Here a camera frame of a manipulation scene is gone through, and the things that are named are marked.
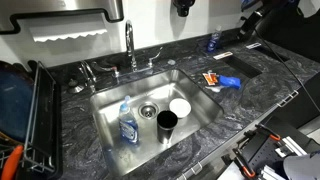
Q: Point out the blue bottle at backsplash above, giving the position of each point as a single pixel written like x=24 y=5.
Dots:
x=214 y=39

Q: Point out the black soap dispenser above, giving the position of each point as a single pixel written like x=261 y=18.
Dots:
x=183 y=6

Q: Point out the chrome gooseneck faucet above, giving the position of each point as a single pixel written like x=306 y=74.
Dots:
x=130 y=51

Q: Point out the stainless steel sink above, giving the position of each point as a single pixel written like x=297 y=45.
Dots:
x=148 y=97

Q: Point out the steel paper towel dispenser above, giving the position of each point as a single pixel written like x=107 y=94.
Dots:
x=51 y=20

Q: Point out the orange snack packet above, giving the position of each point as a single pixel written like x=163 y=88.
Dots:
x=211 y=78

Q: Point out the orange handled tool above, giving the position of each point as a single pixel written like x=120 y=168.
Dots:
x=12 y=163

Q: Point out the blue dish soap bottle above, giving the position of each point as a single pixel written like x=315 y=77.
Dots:
x=128 y=123

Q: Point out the black cup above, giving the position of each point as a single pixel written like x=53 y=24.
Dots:
x=166 y=122

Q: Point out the blue sponge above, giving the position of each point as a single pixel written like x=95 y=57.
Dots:
x=232 y=82

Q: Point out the white label strip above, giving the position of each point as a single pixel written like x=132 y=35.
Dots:
x=223 y=55

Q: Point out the black dish drying rack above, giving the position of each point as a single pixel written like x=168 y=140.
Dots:
x=30 y=116

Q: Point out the orange black clamp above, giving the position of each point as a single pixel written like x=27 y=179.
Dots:
x=244 y=165

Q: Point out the chrome side sprayer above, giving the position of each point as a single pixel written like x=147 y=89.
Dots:
x=89 y=75

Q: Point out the black equipment cart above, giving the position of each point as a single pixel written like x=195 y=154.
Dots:
x=276 y=151

